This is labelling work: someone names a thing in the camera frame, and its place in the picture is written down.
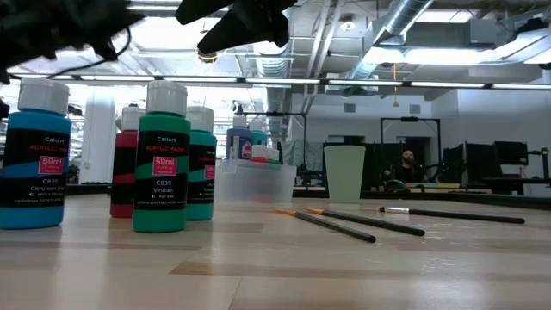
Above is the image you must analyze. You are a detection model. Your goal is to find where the yellow hanging cord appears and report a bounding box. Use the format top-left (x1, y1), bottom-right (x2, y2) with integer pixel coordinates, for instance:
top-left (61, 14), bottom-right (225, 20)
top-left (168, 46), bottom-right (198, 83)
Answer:
top-left (391, 63), bottom-right (400, 109)

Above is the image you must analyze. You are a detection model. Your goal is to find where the black beam with light strips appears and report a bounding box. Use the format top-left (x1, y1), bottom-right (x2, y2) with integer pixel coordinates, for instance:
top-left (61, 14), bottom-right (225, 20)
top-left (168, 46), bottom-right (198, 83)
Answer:
top-left (0, 73), bottom-right (551, 91)

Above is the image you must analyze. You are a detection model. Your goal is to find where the black aluminium table frame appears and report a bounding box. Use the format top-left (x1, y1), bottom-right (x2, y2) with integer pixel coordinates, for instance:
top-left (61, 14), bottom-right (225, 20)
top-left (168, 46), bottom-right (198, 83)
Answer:
top-left (64, 183), bottom-right (551, 212)

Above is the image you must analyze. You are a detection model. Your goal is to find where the black background frame stand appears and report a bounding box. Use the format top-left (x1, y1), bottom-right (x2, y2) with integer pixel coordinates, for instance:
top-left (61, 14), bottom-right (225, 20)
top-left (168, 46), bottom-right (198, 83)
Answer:
top-left (379, 115), bottom-right (442, 190)

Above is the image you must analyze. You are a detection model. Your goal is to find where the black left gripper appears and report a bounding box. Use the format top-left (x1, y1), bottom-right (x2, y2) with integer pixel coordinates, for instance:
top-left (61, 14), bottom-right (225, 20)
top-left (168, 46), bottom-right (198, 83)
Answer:
top-left (0, 0), bottom-right (146, 85)

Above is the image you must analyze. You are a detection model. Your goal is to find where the black overhead camera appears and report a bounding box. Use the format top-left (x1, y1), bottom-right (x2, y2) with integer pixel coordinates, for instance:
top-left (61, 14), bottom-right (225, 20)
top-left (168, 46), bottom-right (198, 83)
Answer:
top-left (196, 49), bottom-right (219, 65)

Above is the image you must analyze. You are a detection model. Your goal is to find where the smooth silver ventilation duct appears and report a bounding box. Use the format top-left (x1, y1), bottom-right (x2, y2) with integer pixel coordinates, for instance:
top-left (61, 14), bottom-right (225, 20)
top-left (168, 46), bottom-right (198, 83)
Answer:
top-left (344, 0), bottom-right (434, 83)

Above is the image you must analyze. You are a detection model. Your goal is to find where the small turquoise paint bottle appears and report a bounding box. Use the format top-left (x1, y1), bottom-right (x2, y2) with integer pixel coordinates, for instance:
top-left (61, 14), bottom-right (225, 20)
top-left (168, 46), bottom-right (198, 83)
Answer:
top-left (185, 106), bottom-right (219, 222)

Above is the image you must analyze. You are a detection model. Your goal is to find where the clear plastic container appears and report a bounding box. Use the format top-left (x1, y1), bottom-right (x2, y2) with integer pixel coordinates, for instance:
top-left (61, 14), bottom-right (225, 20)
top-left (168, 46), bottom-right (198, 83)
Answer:
top-left (214, 158), bottom-right (298, 204)

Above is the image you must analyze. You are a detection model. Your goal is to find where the black background monitor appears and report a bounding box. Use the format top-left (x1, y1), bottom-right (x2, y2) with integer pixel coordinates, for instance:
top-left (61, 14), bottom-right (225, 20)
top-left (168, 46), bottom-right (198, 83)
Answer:
top-left (492, 140), bottom-right (529, 167)

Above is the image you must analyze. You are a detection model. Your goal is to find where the orange tipped round paint brush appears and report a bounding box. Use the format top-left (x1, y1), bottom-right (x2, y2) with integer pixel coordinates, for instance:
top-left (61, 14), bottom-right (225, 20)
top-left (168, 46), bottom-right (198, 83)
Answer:
top-left (306, 208), bottom-right (426, 238)

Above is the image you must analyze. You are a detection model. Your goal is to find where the large dark blue paint bottle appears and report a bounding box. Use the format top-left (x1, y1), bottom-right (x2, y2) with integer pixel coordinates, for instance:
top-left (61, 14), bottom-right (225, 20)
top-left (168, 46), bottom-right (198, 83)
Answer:
top-left (226, 115), bottom-right (254, 162)

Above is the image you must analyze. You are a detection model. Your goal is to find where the small cerulean blue paint bottle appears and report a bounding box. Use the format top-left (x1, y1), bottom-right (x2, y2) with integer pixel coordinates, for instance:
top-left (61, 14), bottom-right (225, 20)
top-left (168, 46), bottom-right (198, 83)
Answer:
top-left (0, 78), bottom-right (72, 230)

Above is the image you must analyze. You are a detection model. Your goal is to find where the small dark red paint bottle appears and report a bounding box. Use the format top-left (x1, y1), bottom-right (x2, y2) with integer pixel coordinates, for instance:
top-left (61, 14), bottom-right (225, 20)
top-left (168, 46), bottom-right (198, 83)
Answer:
top-left (109, 104), bottom-right (147, 220)

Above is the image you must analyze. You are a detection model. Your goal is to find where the pale green plastic cup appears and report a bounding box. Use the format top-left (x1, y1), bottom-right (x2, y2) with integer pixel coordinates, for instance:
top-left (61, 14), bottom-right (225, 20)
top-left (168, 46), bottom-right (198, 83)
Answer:
top-left (323, 145), bottom-right (367, 205)

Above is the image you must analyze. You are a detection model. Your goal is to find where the corrugated silver duct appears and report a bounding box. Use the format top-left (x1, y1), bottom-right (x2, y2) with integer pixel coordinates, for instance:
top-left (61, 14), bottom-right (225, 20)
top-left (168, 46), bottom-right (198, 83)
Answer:
top-left (257, 53), bottom-right (288, 139)

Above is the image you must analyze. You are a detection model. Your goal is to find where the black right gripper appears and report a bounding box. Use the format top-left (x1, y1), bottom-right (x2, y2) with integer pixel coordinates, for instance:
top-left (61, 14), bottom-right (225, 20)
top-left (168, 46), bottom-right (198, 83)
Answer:
top-left (174, 0), bottom-right (298, 56)

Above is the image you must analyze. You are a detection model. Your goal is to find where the small bright red paint bottle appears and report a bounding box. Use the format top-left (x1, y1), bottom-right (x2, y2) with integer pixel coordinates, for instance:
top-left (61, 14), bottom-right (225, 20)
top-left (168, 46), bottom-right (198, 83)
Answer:
top-left (251, 144), bottom-right (271, 164)

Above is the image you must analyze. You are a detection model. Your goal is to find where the white building column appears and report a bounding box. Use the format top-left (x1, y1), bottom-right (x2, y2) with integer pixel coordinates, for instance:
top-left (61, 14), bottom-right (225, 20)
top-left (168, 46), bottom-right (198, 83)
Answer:
top-left (78, 92), bottom-right (117, 185)

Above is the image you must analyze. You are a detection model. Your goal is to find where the small viridian green paint bottle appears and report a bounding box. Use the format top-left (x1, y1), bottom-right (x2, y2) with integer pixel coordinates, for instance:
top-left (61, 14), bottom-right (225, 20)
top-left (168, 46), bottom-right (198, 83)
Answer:
top-left (132, 80), bottom-right (192, 234)

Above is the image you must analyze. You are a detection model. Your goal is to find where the grey ceiling air unit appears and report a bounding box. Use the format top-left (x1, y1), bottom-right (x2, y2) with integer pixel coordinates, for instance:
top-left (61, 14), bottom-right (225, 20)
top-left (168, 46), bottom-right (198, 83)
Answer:
top-left (404, 19), bottom-right (497, 49)

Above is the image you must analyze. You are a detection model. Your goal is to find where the orange fan paint brush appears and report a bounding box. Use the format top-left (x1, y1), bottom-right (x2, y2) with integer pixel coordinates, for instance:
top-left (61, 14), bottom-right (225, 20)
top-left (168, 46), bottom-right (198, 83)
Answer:
top-left (274, 208), bottom-right (378, 245)

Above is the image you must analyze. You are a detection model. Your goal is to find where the person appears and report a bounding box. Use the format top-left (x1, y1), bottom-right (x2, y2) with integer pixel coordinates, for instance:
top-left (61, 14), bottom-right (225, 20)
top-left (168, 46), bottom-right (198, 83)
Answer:
top-left (384, 149), bottom-right (430, 187)

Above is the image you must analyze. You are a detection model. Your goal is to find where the silver ferrule black paint brush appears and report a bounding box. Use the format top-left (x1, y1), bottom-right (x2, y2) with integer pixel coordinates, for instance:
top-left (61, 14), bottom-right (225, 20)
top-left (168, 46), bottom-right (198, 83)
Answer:
top-left (377, 206), bottom-right (527, 226)

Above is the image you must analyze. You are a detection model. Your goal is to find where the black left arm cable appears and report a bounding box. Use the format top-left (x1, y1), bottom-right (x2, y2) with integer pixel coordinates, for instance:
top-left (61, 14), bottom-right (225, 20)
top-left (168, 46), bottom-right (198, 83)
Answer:
top-left (8, 25), bottom-right (133, 81)

